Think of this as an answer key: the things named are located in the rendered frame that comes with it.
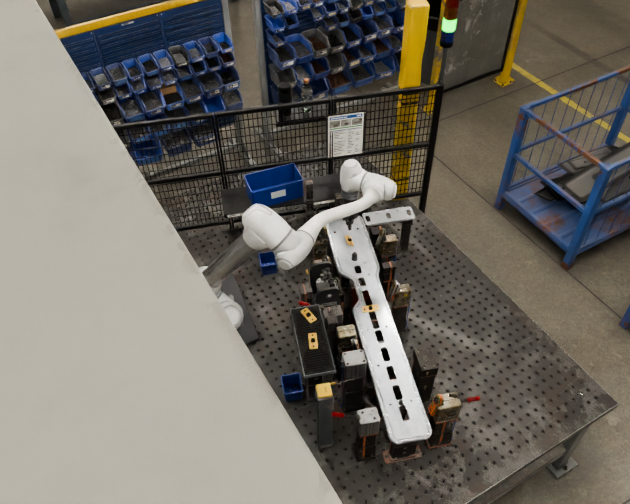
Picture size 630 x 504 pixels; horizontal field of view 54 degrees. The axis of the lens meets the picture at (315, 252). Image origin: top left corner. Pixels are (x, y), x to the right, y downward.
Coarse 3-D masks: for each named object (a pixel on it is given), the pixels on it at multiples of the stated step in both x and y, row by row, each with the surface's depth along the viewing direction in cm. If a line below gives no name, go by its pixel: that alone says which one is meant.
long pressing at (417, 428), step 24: (360, 216) 353; (336, 240) 340; (360, 240) 340; (336, 264) 328; (360, 264) 328; (360, 288) 317; (360, 312) 306; (384, 312) 306; (360, 336) 296; (384, 336) 297; (384, 384) 279; (408, 384) 279; (384, 408) 271; (408, 408) 271; (408, 432) 263
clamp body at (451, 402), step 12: (444, 396) 268; (456, 396) 269; (444, 408) 264; (456, 408) 265; (432, 420) 279; (444, 420) 271; (432, 432) 281; (444, 432) 281; (432, 444) 287; (444, 444) 289
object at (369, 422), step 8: (368, 408) 265; (376, 408) 264; (360, 416) 262; (368, 416) 262; (376, 416) 262; (360, 424) 260; (368, 424) 261; (376, 424) 262; (360, 432) 265; (368, 432) 266; (376, 432) 268; (360, 440) 272; (368, 440) 273; (352, 448) 290; (360, 448) 277; (368, 448) 278; (360, 456) 283; (368, 456) 284; (376, 456) 287
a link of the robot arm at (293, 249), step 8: (296, 232) 270; (304, 232) 273; (288, 240) 265; (296, 240) 267; (304, 240) 270; (312, 240) 274; (280, 248) 265; (288, 248) 265; (296, 248) 267; (304, 248) 269; (280, 256) 265; (288, 256) 264; (296, 256) 266; (304, 256) 270; (280, 264) 267; (288, 264) 265; (296, 264) 268
